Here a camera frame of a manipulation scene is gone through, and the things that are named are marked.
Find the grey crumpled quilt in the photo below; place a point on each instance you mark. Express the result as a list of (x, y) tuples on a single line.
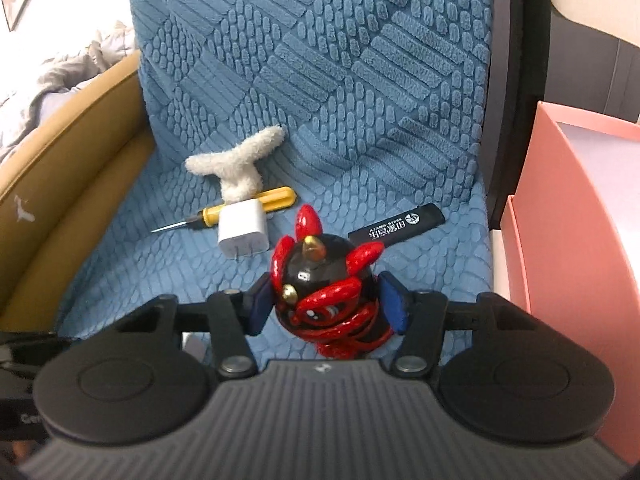
[(27, 104)]

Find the white plush bone toy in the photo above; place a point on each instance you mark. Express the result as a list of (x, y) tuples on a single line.
[(238, 176)]

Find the blue textured chair cover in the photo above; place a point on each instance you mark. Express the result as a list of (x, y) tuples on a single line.
[(383, 103)]

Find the yellow sofa bed frame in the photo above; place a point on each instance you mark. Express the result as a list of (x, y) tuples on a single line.
[(61, 189)]

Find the red black demon figurine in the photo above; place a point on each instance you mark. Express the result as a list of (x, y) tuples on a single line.
[(325, 292)]

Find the white square charger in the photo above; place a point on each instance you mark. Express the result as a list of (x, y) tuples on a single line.
[(242, 229)]

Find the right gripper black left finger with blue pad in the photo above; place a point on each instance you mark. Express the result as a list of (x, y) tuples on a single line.
[(233, 315)]

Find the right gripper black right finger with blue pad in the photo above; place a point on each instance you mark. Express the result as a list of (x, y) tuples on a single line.
[(419, 317)]

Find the yellow handled screwdriver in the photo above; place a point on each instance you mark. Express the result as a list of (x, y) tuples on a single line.
[(271, 200)]

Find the black rectangular label stick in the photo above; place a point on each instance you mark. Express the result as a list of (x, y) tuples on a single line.
[(401, 227)]

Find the pink cardboard box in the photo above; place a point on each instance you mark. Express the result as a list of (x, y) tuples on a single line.
[(577, 206)]

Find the cream folding chair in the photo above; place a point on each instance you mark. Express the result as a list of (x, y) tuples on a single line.
[(581, 53)]

